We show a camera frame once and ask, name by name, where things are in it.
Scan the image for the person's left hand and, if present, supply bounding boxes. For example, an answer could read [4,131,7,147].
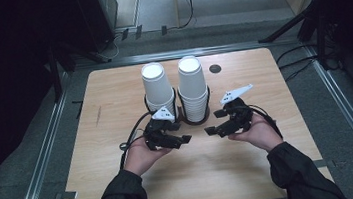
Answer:
[120,133,176,179]

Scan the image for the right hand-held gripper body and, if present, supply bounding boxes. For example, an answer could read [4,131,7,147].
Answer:
[217,83,258,133]

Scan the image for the black floor cables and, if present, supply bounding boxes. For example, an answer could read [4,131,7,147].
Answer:
[273,42,323,84]

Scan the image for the person's right hand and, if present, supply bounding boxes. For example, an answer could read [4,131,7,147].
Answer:
[226,111,285,157]

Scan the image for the black tripod stand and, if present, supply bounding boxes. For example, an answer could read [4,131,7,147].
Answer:
[253,0,353,79]

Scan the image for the hand-held gripper cable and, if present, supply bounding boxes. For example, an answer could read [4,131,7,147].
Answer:
[113,111,160,170]
[249,101,284,143]

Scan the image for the right hand-held gripper cable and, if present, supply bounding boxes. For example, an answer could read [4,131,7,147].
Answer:
[249,101,284,143]

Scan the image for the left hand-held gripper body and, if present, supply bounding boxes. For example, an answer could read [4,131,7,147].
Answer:
[140,105,179,152]

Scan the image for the white floor cable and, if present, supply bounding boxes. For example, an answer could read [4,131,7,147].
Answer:
[96,31,126,62]

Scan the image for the black round table grommet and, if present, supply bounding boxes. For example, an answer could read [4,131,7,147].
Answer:
[208,63,223,75]

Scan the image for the black cabinet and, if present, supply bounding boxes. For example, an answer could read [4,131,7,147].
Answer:
[74,0,124,55]

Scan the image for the black hanging cable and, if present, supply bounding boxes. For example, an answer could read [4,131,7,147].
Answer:
[174,0,199,31]

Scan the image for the black tape strip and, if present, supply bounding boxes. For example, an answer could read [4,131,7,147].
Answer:
[71,99,86,120]

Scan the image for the left hand-held gripper cable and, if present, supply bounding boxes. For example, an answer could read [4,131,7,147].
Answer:
[113,111,160,170]

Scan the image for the grey tape strip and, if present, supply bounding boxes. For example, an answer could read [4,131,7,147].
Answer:
[311,157,336,169]
[53,189,79,199]

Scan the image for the stack of white paper cups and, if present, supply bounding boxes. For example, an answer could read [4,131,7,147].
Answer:
[175,53,213,124]
[139,60,178,119]

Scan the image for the black cup holder rack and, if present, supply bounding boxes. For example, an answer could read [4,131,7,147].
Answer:
[142,83,215,132]

